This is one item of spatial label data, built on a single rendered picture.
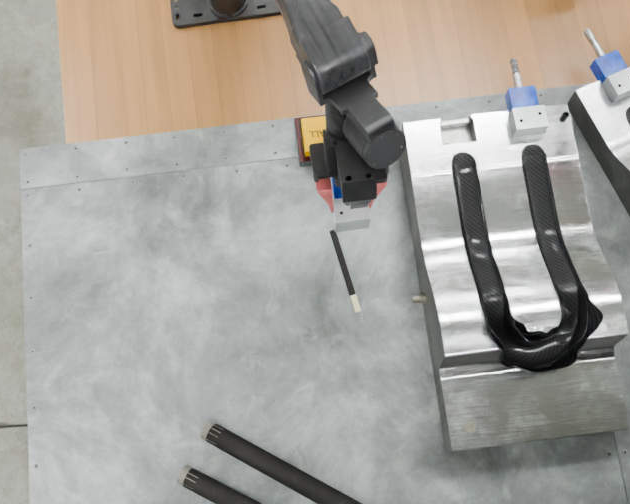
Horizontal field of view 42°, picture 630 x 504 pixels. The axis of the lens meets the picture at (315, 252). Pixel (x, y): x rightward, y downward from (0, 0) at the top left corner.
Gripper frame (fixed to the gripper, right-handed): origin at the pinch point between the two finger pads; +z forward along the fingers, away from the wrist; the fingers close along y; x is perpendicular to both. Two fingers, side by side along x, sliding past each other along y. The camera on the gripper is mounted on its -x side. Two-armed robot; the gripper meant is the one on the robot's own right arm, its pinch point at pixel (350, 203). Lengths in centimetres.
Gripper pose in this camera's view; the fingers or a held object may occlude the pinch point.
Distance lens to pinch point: 118.2
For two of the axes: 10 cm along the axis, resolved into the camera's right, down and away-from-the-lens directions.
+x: -1.1, -7.3, 6.7
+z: 0.5, 6.7, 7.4
